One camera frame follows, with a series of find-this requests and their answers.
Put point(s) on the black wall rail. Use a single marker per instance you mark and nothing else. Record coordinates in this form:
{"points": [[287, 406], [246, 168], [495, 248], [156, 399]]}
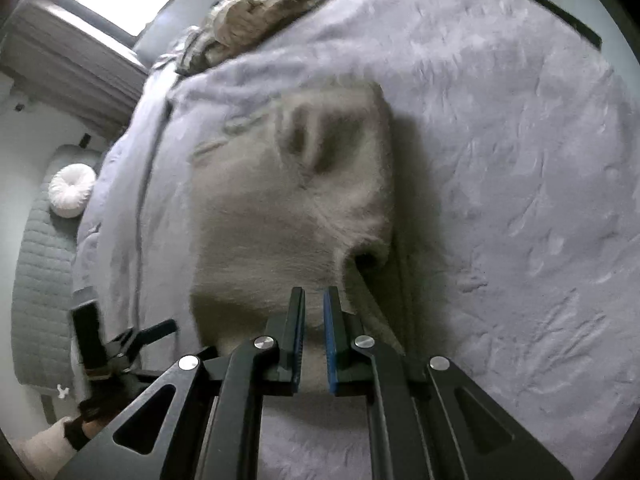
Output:
{"points": [[562, 17]]}

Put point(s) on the patterned beige pillow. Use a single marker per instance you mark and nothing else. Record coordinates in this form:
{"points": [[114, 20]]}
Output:
{"points": [[270, 5]]}

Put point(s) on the khaki knit sweater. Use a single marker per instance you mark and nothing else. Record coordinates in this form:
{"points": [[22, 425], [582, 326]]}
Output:
{"points": [[275, 220]]}

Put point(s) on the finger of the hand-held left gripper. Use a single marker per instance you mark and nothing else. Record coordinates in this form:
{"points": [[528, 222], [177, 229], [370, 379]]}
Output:
{"points": [[155, 331]]}

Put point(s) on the person's left forearm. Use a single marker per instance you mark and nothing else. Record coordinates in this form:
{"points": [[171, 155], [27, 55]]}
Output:
{"points": [[45, 450]]}

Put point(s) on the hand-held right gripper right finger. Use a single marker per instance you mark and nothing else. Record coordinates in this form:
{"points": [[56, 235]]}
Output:
{"points": [[331, 340]]}

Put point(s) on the round white cushion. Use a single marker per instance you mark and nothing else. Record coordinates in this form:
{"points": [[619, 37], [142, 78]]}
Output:
{"points": [[72, 190]]}

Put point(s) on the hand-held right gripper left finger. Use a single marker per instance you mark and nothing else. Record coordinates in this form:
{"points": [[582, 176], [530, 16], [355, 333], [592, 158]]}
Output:
{"points": [[295, 340]]}

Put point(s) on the grey ribbed radiator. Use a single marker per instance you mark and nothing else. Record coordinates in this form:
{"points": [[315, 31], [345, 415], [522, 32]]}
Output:
{"points": [[75, 65]]}

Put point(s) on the person's left hand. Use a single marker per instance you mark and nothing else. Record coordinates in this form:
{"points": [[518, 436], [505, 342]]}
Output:
{"points": [[94, 428]]}

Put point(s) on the light grey bed sheet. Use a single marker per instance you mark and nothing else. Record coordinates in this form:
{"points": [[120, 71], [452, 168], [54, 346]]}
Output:
{"points": [[500, 185]]}

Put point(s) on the grey quilted mat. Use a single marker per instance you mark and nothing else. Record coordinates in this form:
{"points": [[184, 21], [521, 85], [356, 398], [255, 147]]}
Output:
{"points": [[42, 280]]}

